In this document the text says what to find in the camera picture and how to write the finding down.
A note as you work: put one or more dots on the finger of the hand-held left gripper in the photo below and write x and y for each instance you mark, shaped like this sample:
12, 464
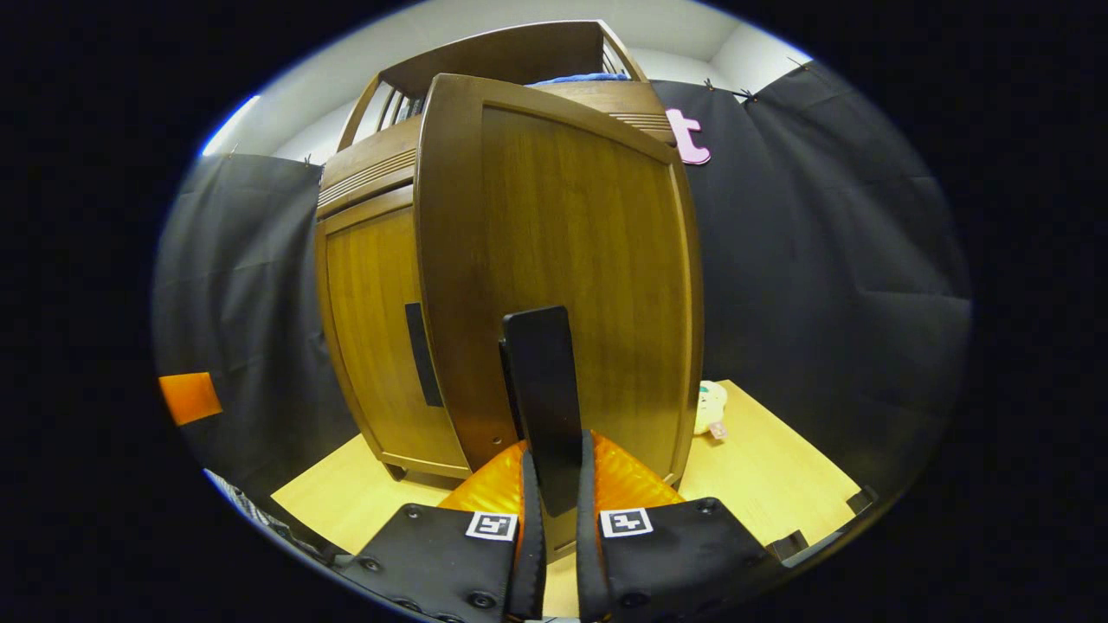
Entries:
189, 396

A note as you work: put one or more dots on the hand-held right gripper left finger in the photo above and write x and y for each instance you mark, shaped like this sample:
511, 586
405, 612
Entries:
532, 554

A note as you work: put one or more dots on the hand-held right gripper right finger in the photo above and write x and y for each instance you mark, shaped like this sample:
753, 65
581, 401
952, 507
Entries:
589, 562

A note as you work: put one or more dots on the wooden shoe cabinet door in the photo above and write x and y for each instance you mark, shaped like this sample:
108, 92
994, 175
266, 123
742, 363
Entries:
372, 303
563, 216

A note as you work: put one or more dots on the wooden double-door shoe cabinet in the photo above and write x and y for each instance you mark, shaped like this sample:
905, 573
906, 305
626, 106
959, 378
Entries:
372, 156

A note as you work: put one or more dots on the yellow plush toy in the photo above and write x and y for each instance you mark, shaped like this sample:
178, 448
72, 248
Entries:
710, 407

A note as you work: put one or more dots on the black table clamp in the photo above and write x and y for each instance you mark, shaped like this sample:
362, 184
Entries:
795, 547
862, 500

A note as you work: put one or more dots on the row of dark books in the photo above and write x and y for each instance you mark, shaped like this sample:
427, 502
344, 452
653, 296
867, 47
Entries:
414, 107

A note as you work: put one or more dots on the black backdrop cloth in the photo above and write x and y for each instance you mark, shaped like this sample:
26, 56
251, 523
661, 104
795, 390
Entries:
822, 277

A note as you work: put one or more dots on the blue folded towel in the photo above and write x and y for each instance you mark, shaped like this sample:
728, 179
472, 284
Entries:
580, 78

